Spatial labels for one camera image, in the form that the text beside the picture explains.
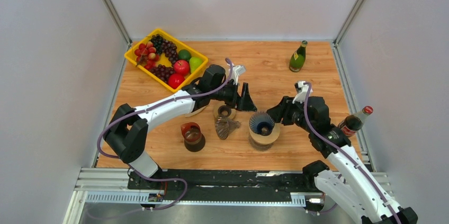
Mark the blue ribbed dripper cone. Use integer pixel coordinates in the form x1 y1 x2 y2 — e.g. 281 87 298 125
249 112 275 136

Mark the cola bottle red cap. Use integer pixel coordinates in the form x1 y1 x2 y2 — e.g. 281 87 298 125
337 105 374 138

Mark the green lime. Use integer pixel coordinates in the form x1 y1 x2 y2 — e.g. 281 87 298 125
178 49 192 61

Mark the clear glass ribbed dripper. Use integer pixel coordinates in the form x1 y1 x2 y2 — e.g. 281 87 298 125
214 115 241 140

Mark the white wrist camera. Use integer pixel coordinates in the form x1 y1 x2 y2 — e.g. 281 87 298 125
292 81 313 103
229 64 246 85

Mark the yellow plastic fruit tray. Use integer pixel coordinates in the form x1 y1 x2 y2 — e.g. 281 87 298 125
124 29 209 93

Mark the glass server with wooden collar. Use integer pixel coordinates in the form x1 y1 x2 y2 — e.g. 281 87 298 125
249 124 281 151

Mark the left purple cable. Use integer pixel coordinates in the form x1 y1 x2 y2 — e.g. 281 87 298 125
96 57 235 212

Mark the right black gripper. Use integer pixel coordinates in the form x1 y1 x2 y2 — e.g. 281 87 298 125
266 96 313 133

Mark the small wooden dripper ring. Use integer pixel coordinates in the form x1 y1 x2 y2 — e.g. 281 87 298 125
213 102 237 121

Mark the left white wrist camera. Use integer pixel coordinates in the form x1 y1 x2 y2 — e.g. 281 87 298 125
229 64 246 85

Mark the brown paper filter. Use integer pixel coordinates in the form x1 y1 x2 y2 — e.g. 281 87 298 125
185 106 206 118

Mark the dark purple grape bunch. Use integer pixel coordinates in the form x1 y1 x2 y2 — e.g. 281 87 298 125
150 34 179 65

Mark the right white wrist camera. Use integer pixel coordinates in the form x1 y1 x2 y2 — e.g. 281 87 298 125
292 81 313 103

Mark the green pear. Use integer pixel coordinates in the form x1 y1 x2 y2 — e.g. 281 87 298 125
189 57 203 74

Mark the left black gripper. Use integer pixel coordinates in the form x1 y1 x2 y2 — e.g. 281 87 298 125
210 80 258 112

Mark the green glass bottle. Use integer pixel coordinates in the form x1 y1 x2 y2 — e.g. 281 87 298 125
289 40 308 72

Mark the red apple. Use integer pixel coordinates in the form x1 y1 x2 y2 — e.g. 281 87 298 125
173 60 190 76
168 73 185 89

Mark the red glass carafe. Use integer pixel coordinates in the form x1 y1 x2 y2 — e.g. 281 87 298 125
181 122 205 152

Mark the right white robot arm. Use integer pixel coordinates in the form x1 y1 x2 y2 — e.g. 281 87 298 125
267 96 418 223

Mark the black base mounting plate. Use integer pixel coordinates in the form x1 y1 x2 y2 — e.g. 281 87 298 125
127 169 320 202

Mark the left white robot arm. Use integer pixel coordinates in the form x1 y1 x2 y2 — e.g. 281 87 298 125
99 59 257 189

